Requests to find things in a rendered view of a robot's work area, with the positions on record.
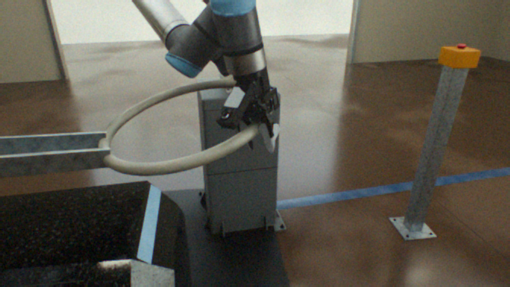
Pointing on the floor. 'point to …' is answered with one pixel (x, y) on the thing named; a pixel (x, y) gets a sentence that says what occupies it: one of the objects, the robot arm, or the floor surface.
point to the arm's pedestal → (237, 173)
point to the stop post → (436, 140)
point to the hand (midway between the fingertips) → (259, 149)
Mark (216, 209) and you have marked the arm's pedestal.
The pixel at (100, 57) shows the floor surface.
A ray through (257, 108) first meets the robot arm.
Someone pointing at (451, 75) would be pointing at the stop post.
